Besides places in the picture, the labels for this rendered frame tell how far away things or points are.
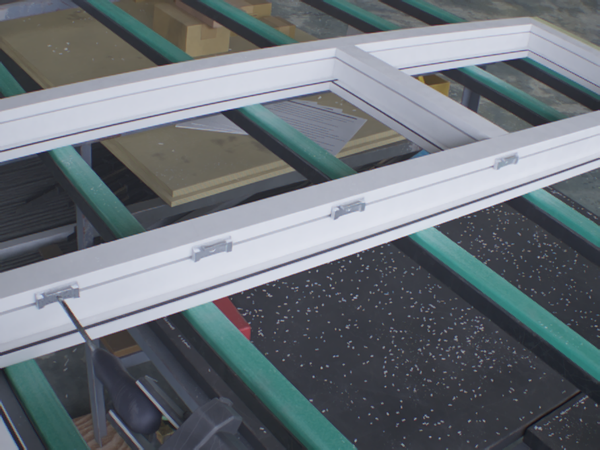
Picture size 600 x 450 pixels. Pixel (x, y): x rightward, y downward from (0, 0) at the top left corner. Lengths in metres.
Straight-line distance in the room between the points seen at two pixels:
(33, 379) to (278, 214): 0.35
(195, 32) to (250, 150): 0.54
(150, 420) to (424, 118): 0.79
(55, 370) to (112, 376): 1.39
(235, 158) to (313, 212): 0.73
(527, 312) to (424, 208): 0.22
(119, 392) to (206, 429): 0.09
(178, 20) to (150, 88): 0.92
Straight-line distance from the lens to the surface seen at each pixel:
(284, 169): 1.71
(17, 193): 2.21
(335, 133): 1.84
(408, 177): 1.08
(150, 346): 1.34
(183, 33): 2.19
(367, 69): 1.43
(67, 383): 2.09
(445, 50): 1.69
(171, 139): 1.77
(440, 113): 1.31
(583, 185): 3.37
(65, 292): 0.85
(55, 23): 2.48
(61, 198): 2.17
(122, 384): 0.73
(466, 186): 1.18
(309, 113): 1.92
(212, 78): 1.36
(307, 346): 1.32
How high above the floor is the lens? 1.44
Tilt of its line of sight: 31 degrees down
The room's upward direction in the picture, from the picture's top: 8 degrees clockwise
